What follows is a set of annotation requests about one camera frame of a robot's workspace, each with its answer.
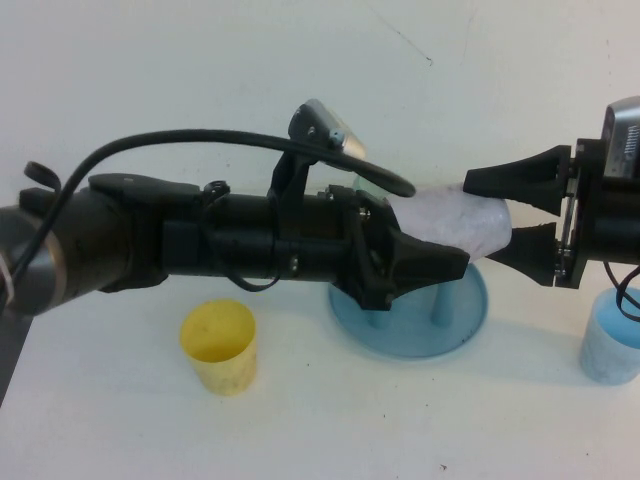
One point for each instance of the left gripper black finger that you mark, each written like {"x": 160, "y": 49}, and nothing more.
{"x": 430, "y": 262}

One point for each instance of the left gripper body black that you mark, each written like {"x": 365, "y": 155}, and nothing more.
{"x": 335, "y": 235}

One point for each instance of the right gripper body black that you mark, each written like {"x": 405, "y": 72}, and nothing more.
{"x": 605, "y": 225}

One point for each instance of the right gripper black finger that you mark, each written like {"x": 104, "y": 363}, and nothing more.
{"x": 535, "y": 177}
{"x": 535, "y": 250}

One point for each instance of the pink plastic cup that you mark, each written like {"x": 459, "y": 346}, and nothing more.
{"x": 450, "y": 220}

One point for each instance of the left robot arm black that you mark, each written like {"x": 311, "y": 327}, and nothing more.
{"x": 125, "y": 235}

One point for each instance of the green plastic cup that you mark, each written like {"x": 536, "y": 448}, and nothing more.
{"x": 362, "y": 184}

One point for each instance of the blue cup stand white caps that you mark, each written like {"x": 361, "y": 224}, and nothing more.
{"x": 415, "y": 335}

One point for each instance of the blue plastic cup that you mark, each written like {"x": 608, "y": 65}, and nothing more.
{"x": 600, "y": 355}

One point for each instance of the yellow plastic cup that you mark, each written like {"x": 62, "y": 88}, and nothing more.
{"x": 225, "y": 370}

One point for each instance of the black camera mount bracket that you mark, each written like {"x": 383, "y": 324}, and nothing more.
{"x": 287, "y": 180}

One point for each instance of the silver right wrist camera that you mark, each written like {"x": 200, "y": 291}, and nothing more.
{"x": 625, "y": 140}

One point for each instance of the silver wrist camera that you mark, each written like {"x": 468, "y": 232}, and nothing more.
{"x": 625, "y": 140}
{"x": 325, "y": 125}

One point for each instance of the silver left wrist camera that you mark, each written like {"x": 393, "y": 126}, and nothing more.
{"x": 325, "y": 125}

